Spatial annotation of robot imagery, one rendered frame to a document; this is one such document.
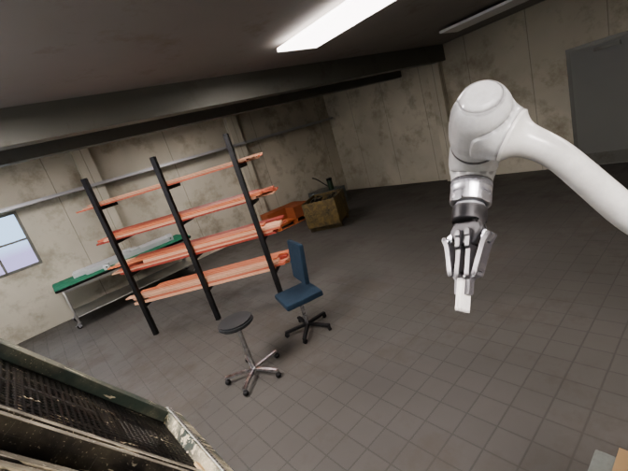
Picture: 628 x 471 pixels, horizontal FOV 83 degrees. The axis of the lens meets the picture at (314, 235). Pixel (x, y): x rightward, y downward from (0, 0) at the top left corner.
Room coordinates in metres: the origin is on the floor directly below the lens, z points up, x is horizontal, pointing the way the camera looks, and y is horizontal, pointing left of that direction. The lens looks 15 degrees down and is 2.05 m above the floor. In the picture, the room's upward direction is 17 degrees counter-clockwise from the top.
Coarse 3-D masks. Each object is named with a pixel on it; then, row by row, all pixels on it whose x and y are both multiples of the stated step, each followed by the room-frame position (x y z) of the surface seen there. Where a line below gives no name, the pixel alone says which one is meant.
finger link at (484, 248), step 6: (486, 234) 0.68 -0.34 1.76; (480, 240) 0.69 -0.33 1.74; (486, 240) 0.68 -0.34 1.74; (492, 240) 0.68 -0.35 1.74; (480, 246) 0.68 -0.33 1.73; (486, 246) 0.68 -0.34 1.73; (480, 252) 0.67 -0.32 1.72; (486, 252) 0.68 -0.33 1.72; (480, 258) 0.67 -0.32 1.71; (486, 258) 0.68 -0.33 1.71; (474, 264) 0.67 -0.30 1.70; (480, 264) 0.67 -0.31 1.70; (486, 264) 0.67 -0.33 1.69; (474, 270) 0.67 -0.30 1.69; (480, 270) 0.67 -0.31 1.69
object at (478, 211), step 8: (456, 208) 0.76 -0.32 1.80; (464, 208) 0.74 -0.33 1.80; (472, 208) 0.73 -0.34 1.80; (480, 208) 0.73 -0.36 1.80; (456, 216) 0.75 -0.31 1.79; (464, 216) 0.73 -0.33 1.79; (472, 216) 0.72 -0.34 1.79; (480, 216) 0.72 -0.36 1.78; (456, 224) 0.77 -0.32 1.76; (464, 224) 0.75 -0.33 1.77; (472, 224) 0.73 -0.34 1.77; (480, 224) 0.71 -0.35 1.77; (472, 232) 0.72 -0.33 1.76; (480, 232) 0.70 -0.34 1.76; (472, 240) 0.71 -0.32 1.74
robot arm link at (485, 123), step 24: (480, 96) 0.64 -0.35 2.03; (504, 96) 0.63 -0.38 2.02; (456, 120) 0.67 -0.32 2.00; (480, 120) 0.63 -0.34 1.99; (504, 120) 0.63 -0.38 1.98; (528, 120) 0.64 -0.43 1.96; (456, 144) 0.71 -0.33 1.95; (480, 144) 0.66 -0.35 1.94; (504, 144) 0.64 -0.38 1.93; (528, 144) 0.63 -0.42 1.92; (552, 144) 0.61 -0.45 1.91; (552, 168) 0.62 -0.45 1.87; (576, 168) 0.60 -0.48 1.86; (600, 168) 0.61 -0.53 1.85; (576, 192) 0.63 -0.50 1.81; (600, 192) 0.60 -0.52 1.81; (624, 192) 0.60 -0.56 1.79; (624, 216) 0.60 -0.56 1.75
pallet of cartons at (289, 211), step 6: (288, 204) 9.91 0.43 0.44; (294, 204) 9.59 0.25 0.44; (300, 204) 9.33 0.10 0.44; (276, 210) 9.46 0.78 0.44; (282, 210) 9.49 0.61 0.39; (288, 210) 9.39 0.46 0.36; (294, 210) 9.19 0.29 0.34; (300, 210) 9.29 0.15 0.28; (264, 216) 9.31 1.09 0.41; (270, 216) 9.24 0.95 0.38; (276, 216) 9.34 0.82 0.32; (288, 216) 9.46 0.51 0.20; (294, 216) 9.21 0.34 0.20; (300, 216) 9.26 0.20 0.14; (288, 222) 9.45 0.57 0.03; (294, 222) 9.19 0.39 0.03
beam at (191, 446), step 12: (168, 420) 1.60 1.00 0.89; (180, 432) 1.47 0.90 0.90; (192, 444) 1.37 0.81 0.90; (204, 444) 1.41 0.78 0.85; (192, 456) 1.32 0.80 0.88; (204, 456) 1.27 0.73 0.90; (216, 456) 1.32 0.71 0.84; (204, 468) 1.23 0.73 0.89; (216, 468) 1.19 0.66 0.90; (228, 468) 1.25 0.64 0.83
